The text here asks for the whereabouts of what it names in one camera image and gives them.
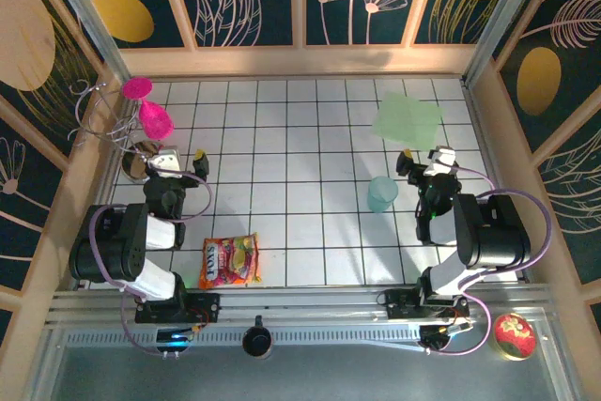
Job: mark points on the teal translucent plastic cup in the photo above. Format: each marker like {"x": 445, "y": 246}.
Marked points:
{"x": 381, "y": 194}

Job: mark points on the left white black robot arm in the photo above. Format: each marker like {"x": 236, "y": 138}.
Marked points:
{"x": 127, "y": 251}

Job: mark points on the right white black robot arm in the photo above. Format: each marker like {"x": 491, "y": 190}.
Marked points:
{"x": 493, "y": 236}

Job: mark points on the pink egg-shaped sponge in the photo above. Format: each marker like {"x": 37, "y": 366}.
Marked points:
{"x": 156, "y": 121}

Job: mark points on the orange Fox's candy bag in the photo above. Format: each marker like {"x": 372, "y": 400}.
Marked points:
{"x": 230, "y": 262}

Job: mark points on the pink flat round sponge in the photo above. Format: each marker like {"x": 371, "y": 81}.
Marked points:
{"x": 137, "y": 87}

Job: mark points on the small controller board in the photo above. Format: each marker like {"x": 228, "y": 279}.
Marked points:
{"x": 441, "y": 335}
{"x": 174, "y": 340}

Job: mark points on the red round floral tin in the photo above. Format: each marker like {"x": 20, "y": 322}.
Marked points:
{"x": 514, "y": 337}

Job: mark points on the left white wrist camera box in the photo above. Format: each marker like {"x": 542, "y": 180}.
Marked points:
{"x": 165, "y": 160}

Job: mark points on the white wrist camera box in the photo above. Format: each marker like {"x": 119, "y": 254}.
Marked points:
{"x": 443, "y": 157}
{"x": 165, "y": 160}

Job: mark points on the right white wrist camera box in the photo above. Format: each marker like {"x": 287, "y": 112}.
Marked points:
{"x": 443, "y": 157}

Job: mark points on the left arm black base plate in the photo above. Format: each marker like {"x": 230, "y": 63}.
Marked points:
{"x": 206, "y": 307}

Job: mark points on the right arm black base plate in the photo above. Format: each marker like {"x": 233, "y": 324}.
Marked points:
{"x": 399, "y": 304}

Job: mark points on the aluminium mounting rail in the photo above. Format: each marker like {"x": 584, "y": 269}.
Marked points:
{"x": 305, "y": 300}

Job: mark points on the aluminium frame post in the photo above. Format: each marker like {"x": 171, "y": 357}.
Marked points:
{"x": 497, "y": 20}
{"x": 92, "y": 20}

